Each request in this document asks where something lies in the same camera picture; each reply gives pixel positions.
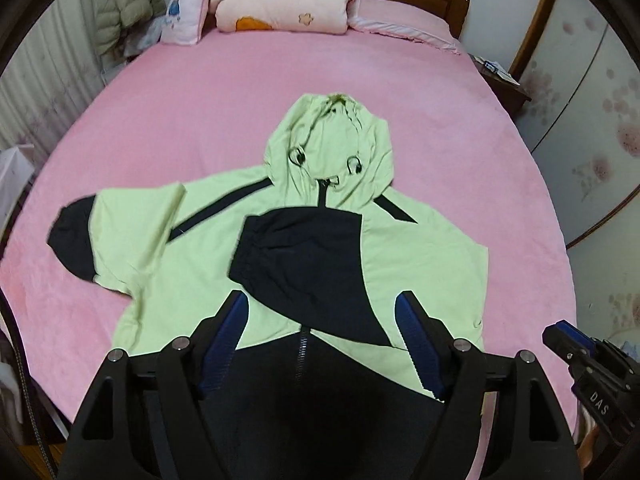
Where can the white pleated curtain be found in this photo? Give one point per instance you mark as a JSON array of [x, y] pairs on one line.
[[55, 80]]

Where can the pink folded quilt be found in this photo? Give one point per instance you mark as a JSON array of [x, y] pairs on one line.
[[280, 12]]

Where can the pale green puffer jacket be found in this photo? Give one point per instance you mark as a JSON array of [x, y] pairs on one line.
[[125, 0]]

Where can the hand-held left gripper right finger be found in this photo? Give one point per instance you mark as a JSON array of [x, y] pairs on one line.
[[412, 327]]

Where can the cartoon print pillow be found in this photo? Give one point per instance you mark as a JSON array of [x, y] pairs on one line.
[[185, 15]]

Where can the floral sliding wardrobe door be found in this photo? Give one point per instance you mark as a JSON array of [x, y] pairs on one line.
[[585, 110]]

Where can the wooden nightstand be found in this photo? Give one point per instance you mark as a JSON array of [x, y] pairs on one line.
[[510, 92]]

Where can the papers and small box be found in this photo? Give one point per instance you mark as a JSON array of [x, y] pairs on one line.
[[495, 67]]

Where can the white box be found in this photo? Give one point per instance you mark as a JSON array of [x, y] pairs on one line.
[[15, 180]]

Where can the green and black hooded jacket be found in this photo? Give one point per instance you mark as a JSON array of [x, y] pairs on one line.
[[425, 260]]

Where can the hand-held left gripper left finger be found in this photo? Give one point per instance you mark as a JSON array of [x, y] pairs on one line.
[[231, 327]]

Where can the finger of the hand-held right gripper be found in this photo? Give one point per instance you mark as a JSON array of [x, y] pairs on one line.
[[562, 334]]

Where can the bed with pink sheet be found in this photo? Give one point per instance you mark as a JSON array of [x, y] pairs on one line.
[[200, 80]]

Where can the pink pillow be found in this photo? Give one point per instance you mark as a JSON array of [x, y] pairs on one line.
[[400, 20]]

